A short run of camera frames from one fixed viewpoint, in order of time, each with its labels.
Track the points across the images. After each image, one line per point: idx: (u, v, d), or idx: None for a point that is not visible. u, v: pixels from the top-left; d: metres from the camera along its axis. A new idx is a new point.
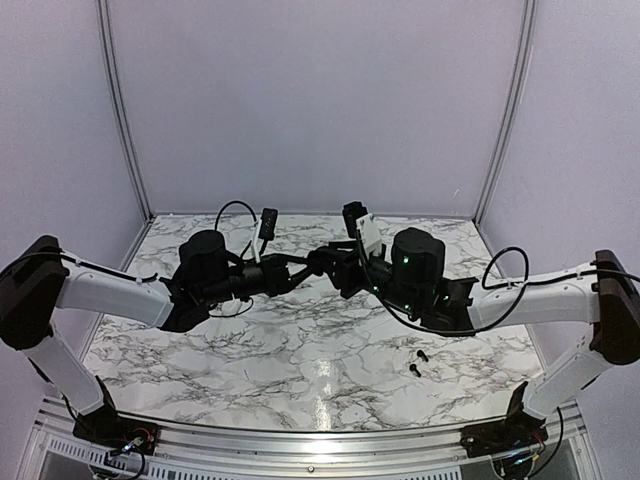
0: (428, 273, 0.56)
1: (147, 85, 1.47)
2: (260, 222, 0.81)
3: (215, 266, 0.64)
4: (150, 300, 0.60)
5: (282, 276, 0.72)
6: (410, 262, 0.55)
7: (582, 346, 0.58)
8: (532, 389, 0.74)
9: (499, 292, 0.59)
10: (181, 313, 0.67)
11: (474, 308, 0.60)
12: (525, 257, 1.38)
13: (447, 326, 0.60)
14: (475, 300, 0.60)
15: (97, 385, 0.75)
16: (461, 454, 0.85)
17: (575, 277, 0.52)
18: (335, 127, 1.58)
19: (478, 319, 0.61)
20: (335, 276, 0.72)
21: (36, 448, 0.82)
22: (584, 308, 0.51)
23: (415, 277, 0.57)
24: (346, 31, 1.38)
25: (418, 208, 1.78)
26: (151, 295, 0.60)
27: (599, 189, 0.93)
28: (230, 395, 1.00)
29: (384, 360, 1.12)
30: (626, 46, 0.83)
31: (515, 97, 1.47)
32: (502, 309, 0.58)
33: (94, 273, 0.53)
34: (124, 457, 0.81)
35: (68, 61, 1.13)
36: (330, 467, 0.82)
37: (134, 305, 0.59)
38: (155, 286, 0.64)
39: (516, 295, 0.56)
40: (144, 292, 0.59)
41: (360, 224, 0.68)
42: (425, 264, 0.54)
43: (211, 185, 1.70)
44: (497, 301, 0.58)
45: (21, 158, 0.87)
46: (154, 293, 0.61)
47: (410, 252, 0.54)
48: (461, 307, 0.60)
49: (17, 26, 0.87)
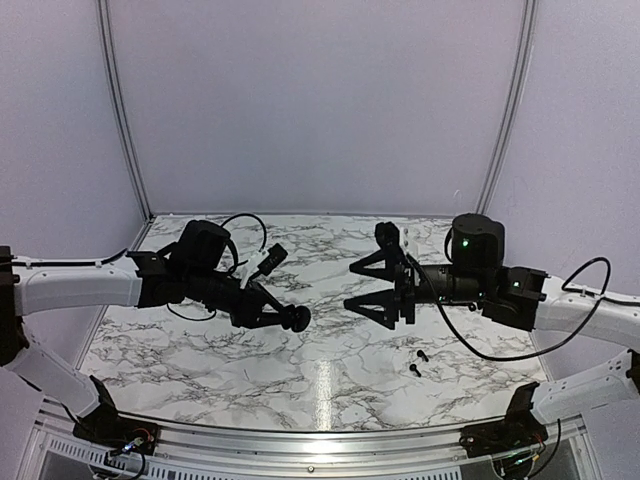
0: (488, 256, 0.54)
1: (147, 84, 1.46)
2: (267, 253, 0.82)
3: (213, 248, 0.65)
4: (114, 282, 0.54)
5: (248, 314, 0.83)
6: (470, 246, 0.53)
7: (615, 369, 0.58)
8: (551, 394, 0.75)
9: (573, 295, 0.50)
10: (156, 281, 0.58)
11: (544, 305, 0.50)
12: (525, 257, 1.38)
13: (512, 315, 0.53)
14: (548, 297, 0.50)
15: (91, 385, 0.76)
16: (461, 454, 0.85)
17: None
18: (335, 127, 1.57)
19: (542, 319, 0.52)
20: (391, 314, 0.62)
21: (36, 448, 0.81)
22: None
23: (477, 261, 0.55)
24: (346, 30, 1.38)
25: (419, 208, 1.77)
26: (116, 275, 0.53)
27: (599, 188, 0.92)
28: (230, 395, 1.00)
29: (384, 360, 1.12)
30: (626, 45, 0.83)
31: (515, 97, 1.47)
32: (575, 315, 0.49)
33: (47, 270, 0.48)
34: (124, 457, 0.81)
35: (68, 61, 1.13)
36: (330, 467, 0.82)
37: (103, 291, 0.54)
38: (122, 262, 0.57)
39: (592, 306, 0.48)
40: (107, 273, 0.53)
41: (404, 245, 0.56)
42: (486, 246, 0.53)
43: (211, 184, 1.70)
44: (569, 306, 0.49)
45: (21, 157, 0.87)
46: (124, 272, 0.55)
47: (470, 235, 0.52)
48: (531, 301, 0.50)
49: (19, 26, 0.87)
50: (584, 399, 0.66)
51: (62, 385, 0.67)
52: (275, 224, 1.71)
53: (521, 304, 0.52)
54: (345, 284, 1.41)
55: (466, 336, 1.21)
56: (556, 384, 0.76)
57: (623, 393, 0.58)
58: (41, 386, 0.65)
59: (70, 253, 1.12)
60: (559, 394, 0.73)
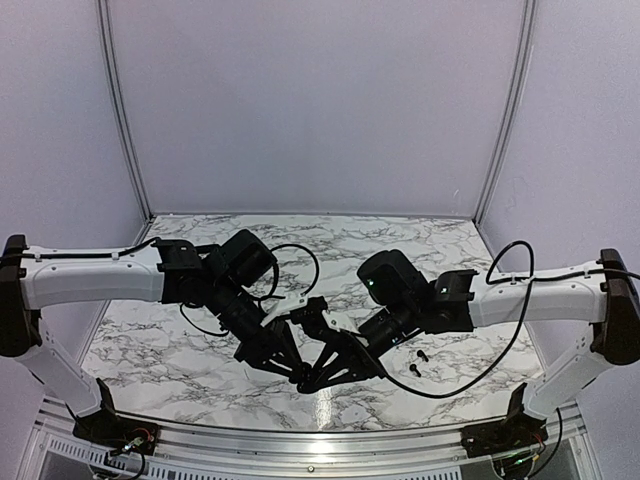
0: (398, 283, 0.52)
1: (146, 83, 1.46)
2: (303, 299, 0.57)
3: (255, 266, 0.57)
4: (133, 276, 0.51)
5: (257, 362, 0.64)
6: (375, 281, 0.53)
7: (582, 348, 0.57)
8: (533, 390, 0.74)
9: (502, 287, 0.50)
10: (182, 277, 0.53)
11: (476, 303, 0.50)
12: (525, 257, 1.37)
13: (448, 324, 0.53)
14: (477, 295, 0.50)
15: (95, 387, 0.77)
16: (461, 454, 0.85)
17: (582, 276, 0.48)
18: (335, 127, 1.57)
19: (480, 316, 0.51)
20: (357, 370, 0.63)
21: (36, 448, 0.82)
22: (592, 309, 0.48)
23: (389, 286, 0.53)
24: (345, 31, 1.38)
25: (419, 208, 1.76)
26: (133, 269, 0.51)
27: (598, 190, 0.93)
28: (230, 395, 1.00)
29: (384, 359, 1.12)
30: (626, 45, 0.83)
31: (515, 97, 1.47)
32: (510, 304, 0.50)
33: (59, 263, 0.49)
34: (124, 457, 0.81)
35: (69, 62, 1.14)
36: (330, 467, 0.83)
37: (119, 283, 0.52)
38: (144, 253, 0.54)
39: (524, 292, 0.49)
40: (124, 268, 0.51)
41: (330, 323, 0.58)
42: (389, 278, 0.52)
43: (211, 184, 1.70)
44: (501, 297, 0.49)
45: (22, 159, 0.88)
46: (143, 266, 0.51)
47: (370, 275, 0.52)
48: (460, 302, 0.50)
49: (19, 28, 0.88)
50: (567, 385, 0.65)
51: (67, 384, 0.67)
52: (275, 225, 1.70)
53: (454, 309, 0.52)
54: (346, 284, 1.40)
55: (466, 336, 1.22)
56: (538, 381, 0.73)
57: (598, 367, 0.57)
58: (45, 382, 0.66)
59: None
60: (541, 387, 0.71)
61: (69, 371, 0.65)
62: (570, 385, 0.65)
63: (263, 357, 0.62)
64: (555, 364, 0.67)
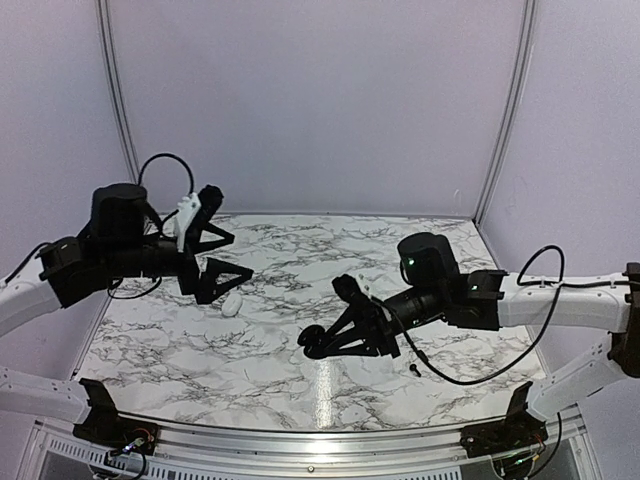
0: (437, 270, 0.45)
1: (146, 82, 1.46)
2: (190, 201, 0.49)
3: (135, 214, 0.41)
4: (27, 297, 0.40)
5: (207, 289, 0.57)
6: (416, 262, 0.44)
7: (598, 354, 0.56)
8: (541, 390, 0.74)
9: (531, 289, 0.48)
10: (70, 275, 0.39)
11: (504, 303, 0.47)
12: (526, 257, 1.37)
13: (473, 320, 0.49)
14: (506, 295, 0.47)
15: (82, 393, 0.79)
16: (461, 454, 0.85)
17: (608, 286, 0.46)
18: (334, 127, 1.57)
19: (506, 317, 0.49)
20: (372, 340, 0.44)
21: (36, 448, 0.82)
22: (614, 319, 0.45)
23: (425, 275, 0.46)
24: (345, 31, 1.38)
25: (419, 208, 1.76)
26: (21, 288, 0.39)
27: (599, 189, 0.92)
28: (230, 395, 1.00)
29: (385, 359, 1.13)
30: (626, 44, 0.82)
31: (515, 97, 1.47)
32: (537, 307, 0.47)
33: None
34: (124, 457, 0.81)
35: (68, 61, 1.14)
36: (330, 467, 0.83)
37: (20, 307, 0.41)
38: (30, 267, 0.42)
39: (552, 296, 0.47)
40: (11, 291, 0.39)
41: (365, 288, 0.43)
42: (430, 263, 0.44)
43: (211, 184, 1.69)
44: (530, 299, 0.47)
45: (21, 158, 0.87)
46: (29, 281, 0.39)
47: (413, 255, 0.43)
48: (491, 300, 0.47)
49: (18, 27, 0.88)
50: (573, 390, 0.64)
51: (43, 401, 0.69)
52: (275, 225, 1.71)
53: (483, 307, 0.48)
54: None
55: (466, 336, 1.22)
56: (547, 380, 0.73)
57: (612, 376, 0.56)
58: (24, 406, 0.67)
59: None
60: (549, 388, 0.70)
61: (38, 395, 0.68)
62: (578, 389, 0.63)
63: (207, 277, 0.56)
64: (568, 366, 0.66)
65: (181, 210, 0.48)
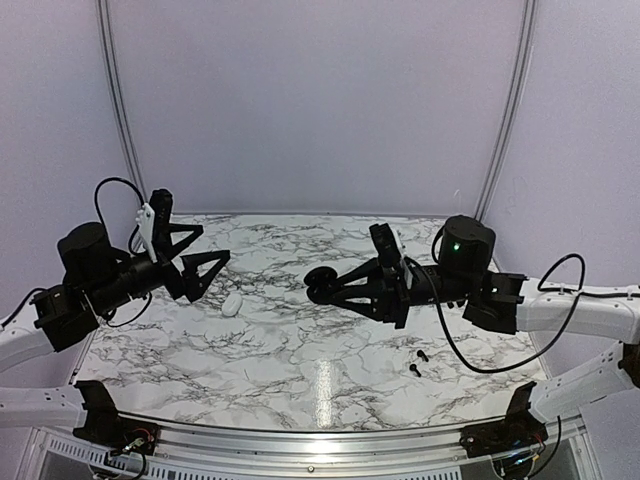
0: (479, 261, 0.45)
1: (145, 83, 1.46)
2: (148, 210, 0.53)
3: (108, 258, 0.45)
4: (25, 339, 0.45)
5: (192, 283, 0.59)
6: (462, 249, 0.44)
7: (607, 362, 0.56)
8: (546, 391, 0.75)
9: (550, 295, 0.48)
10: (63, 322, 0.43)
11: (523, 307, 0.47)
12: (526, 257, 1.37)
13: (491, 322, 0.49)
14: (527, 299, 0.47)
15: (78, 399, 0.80)
16: (461, 454, 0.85)
17: (625, 297, 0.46)
18: (334, 127, 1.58)
19: (523, 321, 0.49)
20: (383, 303, 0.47)
21: (36, 448, 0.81)
22: (625, 330, 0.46)
23: (462, 265, 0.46)
24: (345, 31, 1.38)
25: (419, 208, 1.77)
26: (16, 334, 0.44)
27: (598, 190, 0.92)
28: (231, 395, 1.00)
29: (385, 359, 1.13)
30: (627, 45, 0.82)
31: (515, 97, 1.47)
32: (554, 313, 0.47)
33: None
34: (125, 457, 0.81)
35: (68, 61, 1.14)
36: (330, 467, 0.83)
37: (12, 350, 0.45)
38: (27, 312, 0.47)
39: (571, 303, 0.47)
40: (8, 336, 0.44)
41: (401, 246, 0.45)
42: (474, 255, 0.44)
43: (211, 184, 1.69)
44: (549, 306, 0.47)
45: (21, 159, 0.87)
46: (25, 327, 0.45)
47: (461, 241, 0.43)
48: (507, 305, 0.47)
49: (18, 28, 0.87)
50: (578, 394, 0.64)
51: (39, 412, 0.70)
52: (275, 225, 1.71)
53: (502, 309, 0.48)
54: None
55: (466, 336, 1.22)
56: (551, 382, 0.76)
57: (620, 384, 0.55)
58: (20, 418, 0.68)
59: None
60: (556, 390, 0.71)
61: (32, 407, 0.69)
62: (581, 394, 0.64)
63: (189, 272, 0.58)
64: (577, 369, 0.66)
65: (142, 222, 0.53)
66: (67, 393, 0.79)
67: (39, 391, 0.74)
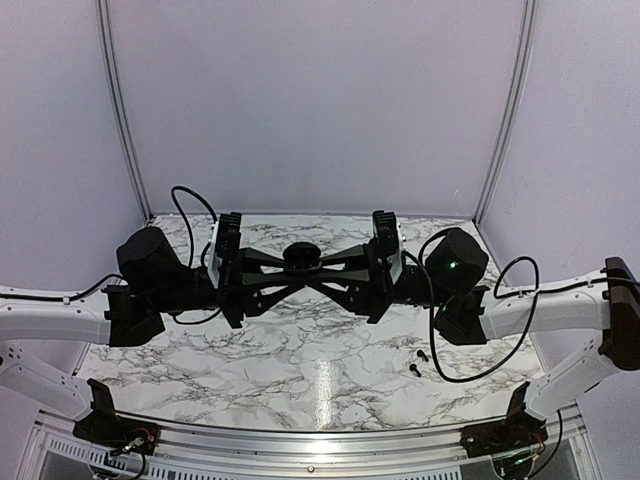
0: (473, 280, 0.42)
1: (145, 83, 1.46)
2: (213, 239, 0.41)
3: (164, 271, 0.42)
4: (83, 322, 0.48)
5: (249, 304, 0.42)
6: (458, 269, 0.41)
7: (589, 350, 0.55)
8: (536, 390, 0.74)
9: (511, 299, 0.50)
10: (126, 326, 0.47)
11: (485, 317, 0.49)
12: (526, 257, 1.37)
13: (463, 337, 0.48)
14: (486, 309, 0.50)
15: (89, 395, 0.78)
16: (461, 454, 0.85)
17: (586, 285, 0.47)
18: (334, 127, 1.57)
19: (491, 330, 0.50)
20: (362, 295, 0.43)
21: (36, 447, 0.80)
22: (595, 315, 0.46)
23: (450, 281, 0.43)
24: (345, 31, 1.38)
25: (419, 208, 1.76)
26: (81, 315, 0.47)
27: (598, 191, 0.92)
28: (230, 395, 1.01)
29: (385, 359, 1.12)
30: (627, 44, 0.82)
31: (515, 97, 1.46)
32: (519, 319, 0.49)
33: (18, 304, 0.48)
34: (124, 457, 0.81)
35: (69, 61, 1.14)
36: (330, 467, 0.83)
37: (71, 327, 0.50)
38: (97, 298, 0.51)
39: (530, 304, 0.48)
40: (73, 313, 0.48)
41: (401, 239, 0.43)
42: (467, 276, 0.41)
43: (210, 184, 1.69)
44: (510, 310, 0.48)
45: (21, 159, 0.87)
46: (89, 311, 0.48)
47: (459, 259, 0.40)
48: (474, 317, 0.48)
49: (18, 29, 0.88)
50: (568, 388, 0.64)
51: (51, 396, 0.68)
52: (274, 225, 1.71)
53: (469, 324, 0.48)
54: None
55: None
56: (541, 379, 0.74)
57: (604, 370, 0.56)
58: (34, 396, 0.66)
59: (71, 253, 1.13)
60: (544, 388, 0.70)
61: (47, 389, 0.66)
62: (571, 389, 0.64)
63: (245, 295, 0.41)
64: (560, 367, 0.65)
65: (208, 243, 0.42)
66: (80, 385, 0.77)
67: (58, 373, 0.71)
